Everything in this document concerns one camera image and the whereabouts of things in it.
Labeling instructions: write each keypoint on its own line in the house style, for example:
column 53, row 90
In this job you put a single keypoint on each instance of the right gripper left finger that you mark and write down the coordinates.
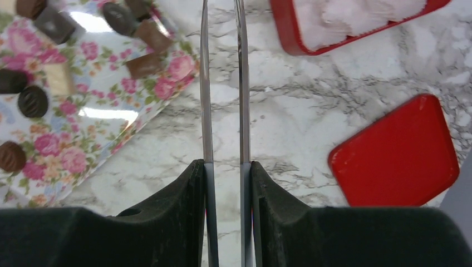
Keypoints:
column 166, row 229

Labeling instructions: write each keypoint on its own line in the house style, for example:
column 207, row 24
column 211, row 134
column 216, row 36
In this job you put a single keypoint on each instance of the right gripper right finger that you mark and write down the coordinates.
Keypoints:
column 287, row 232

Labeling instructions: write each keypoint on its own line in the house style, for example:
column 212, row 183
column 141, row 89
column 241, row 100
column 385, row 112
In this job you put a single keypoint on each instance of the brown block chocolate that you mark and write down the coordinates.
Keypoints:
column 147, row 65

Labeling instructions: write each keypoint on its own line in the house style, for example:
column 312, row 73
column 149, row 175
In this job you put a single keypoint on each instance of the brown oval chocolate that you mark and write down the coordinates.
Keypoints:
column 13, row 157

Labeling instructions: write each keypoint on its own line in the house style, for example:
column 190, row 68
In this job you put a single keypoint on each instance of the dark oval chocolate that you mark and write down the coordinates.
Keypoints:
column 33, row 102

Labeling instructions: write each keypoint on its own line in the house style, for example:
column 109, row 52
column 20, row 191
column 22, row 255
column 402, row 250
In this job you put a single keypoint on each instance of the white square chocolate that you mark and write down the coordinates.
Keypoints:
column 59, row 79

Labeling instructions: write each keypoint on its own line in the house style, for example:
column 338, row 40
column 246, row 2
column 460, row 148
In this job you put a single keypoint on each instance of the red chocolate box base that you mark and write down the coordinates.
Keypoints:
column 290, row 36

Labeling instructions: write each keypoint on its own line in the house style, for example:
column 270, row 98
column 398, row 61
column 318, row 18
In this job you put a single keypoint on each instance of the dark round chocolate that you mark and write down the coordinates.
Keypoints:
column 13, row 81

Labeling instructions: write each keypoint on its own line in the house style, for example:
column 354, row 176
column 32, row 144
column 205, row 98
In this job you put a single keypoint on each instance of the dark ridged chocolate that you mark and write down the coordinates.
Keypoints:
column 119, row 19

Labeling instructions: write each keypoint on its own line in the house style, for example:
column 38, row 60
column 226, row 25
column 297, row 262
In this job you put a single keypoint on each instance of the red box lid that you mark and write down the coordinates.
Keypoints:
column 405, row 158

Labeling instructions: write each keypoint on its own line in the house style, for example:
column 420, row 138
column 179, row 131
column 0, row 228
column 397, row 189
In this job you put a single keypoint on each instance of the floral rectangular tray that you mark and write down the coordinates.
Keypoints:
column 80, row 132

